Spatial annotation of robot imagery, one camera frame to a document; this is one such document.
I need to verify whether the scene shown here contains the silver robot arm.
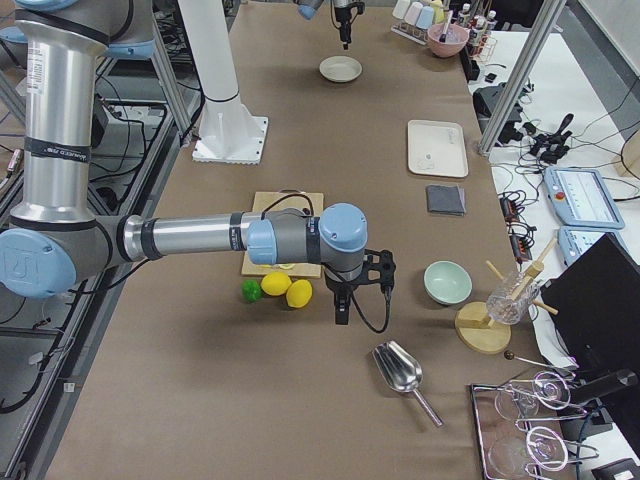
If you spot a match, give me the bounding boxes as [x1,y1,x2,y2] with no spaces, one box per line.
[1,1,372,324]
[294,0,366,50]

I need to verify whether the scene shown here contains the pink bowl with ice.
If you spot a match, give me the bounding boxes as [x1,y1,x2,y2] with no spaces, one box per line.
[427,23,469,58]

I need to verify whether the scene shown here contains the white cup rack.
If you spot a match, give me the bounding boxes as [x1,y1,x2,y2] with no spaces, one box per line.
[391,0,447,45]

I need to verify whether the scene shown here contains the blue teach pendant near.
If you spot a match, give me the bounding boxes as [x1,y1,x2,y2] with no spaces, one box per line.
[557,225,625,266]

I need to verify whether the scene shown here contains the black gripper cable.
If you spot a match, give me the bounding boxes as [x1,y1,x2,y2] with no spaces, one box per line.
[323,267,392,335]

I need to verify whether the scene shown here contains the steel scoop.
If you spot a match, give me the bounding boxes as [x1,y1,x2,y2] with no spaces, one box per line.
[372,340,444,428]

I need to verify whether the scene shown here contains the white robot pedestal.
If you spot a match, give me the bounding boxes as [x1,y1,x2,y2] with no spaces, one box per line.
[179,1,268,165]

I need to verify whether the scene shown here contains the green lime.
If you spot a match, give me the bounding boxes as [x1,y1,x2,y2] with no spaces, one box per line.
[241,279,262,303]

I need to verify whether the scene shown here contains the wooden mug tree stand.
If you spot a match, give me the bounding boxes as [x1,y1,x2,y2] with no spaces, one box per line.
[455,238,558,354]

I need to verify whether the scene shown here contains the aluminium frame post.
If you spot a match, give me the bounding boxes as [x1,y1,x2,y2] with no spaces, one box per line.
[478,0,566,158]

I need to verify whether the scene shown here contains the yellow lemon outer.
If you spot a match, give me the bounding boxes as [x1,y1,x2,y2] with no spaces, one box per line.
[286,279,313,309]

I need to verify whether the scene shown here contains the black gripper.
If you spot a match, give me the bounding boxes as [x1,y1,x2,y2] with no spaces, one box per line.
[323,264,362,325]
[332,0,364,49]

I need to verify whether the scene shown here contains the mint green bowl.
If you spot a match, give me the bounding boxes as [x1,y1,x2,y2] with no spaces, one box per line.
[423,261,472,306]

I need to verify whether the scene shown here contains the blue teach pendant far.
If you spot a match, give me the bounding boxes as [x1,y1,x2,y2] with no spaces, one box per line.
[543,166,625,230]

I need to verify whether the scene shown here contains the cream round plate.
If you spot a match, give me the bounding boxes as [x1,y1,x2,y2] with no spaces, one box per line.
[319,55,363,83]

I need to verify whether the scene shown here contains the yellow lemon near board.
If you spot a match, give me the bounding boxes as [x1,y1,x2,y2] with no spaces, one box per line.
[260,271,292,296]

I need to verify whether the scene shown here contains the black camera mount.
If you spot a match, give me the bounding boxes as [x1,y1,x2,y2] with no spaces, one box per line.
[362,249,396,293]

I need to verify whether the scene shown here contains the cream rabbit tray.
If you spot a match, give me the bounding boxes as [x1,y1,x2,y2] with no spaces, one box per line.
[407,120,469,178]

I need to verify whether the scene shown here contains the wooden cutting board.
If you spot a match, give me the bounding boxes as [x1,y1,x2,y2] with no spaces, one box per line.
[240,191,326,279]

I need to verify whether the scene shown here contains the grey folded cloth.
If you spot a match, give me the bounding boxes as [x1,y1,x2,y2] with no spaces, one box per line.
[425,184,466,216]

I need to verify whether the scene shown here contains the blue teach pendant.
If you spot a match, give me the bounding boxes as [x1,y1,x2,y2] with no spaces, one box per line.
[557,225,625,266]
[543,166,625,230]

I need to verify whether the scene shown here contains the clear crystal glass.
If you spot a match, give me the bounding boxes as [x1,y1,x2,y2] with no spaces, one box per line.
[486,271,539,325]

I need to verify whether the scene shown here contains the black monitor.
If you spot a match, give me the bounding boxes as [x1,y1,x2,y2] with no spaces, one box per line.
[542,234,639,373]

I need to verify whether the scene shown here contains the wire glass rack tray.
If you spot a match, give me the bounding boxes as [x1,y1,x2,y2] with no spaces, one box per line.
[469,370,599,479]

